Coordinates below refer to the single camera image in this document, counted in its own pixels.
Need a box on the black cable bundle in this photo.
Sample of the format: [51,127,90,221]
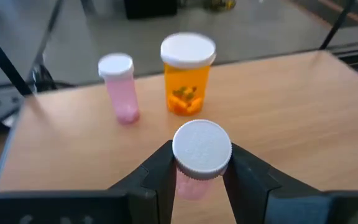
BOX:
[29,60,76,93]

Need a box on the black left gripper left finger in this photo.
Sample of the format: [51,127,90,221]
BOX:
[109,139,178,224]

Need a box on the wooden shelf black metal frame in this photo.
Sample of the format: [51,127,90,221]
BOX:
[0,0,358,224]

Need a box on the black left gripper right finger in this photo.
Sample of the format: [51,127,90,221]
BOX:
[222,142,332,224]

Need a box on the large orange medicine bottle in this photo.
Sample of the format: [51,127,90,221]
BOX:
[160,32,217,117]

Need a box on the yellow green object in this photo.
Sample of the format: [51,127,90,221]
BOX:
[203,0,237,12]

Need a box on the pink medicine bottle white cap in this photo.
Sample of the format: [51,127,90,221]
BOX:
[97,52,141,126]
[172,119,233,202]

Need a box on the black diagonal frame brace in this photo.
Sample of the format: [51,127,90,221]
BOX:
[0,19,33,96]

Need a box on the black box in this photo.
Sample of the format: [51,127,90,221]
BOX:
[124,0,178,20]

